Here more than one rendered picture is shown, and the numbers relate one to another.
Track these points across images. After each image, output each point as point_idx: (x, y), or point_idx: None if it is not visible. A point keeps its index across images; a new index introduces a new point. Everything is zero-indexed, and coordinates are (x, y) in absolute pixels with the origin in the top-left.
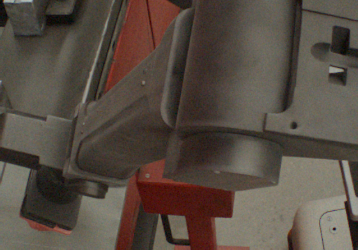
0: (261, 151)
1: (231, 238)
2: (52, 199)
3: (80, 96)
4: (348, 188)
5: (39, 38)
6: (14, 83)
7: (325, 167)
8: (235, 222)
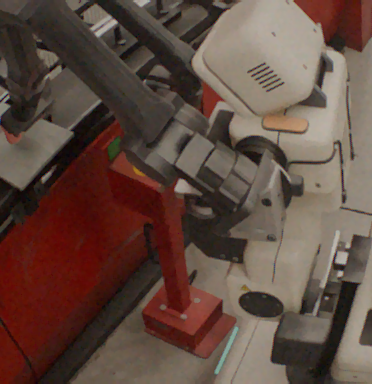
0: None
1: (220, 295)
2: (14, 116)
3: (95, 102)
4: None
5: None
6: (64, 86)
7: (317, 270)
8: None
